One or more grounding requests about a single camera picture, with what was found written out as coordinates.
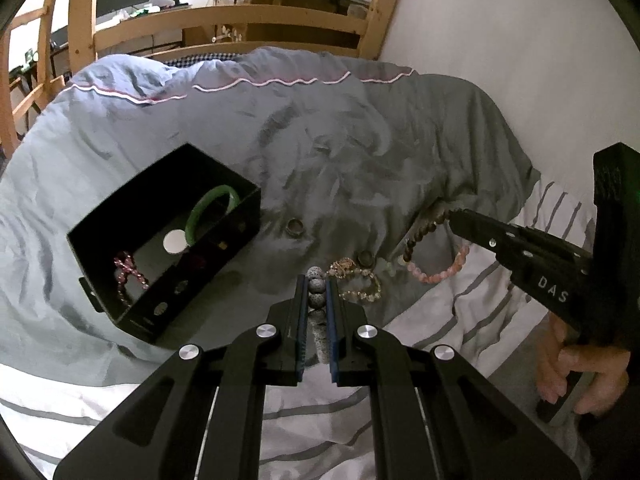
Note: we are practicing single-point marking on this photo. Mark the black jewelry box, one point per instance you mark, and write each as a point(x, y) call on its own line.
point(150, 280)

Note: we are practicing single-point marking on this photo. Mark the grey duvet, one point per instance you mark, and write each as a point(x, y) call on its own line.
point(325, 125)

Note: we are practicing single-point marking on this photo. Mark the person's right hand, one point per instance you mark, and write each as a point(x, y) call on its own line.
point(595, 365)

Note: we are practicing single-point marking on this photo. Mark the wooden bed frame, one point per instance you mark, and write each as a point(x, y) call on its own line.
point(280, 17)

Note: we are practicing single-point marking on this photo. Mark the white grey striped bed sheet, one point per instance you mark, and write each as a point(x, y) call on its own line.
point(435, 320)

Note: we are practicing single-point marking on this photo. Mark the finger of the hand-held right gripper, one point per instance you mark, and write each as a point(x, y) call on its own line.
point(492, 237)

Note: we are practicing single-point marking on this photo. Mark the checkered cloth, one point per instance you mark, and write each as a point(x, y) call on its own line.
point(210, 55)

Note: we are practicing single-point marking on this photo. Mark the white round disc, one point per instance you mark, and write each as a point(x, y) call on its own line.
point(174, 242)

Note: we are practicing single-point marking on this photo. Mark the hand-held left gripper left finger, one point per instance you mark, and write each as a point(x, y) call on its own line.
point(300, 320)

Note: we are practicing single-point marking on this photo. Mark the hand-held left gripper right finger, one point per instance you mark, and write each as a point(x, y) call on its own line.
point(333, 330)

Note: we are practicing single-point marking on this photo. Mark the green jade bangle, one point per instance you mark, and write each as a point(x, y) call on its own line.
point(197, 215)

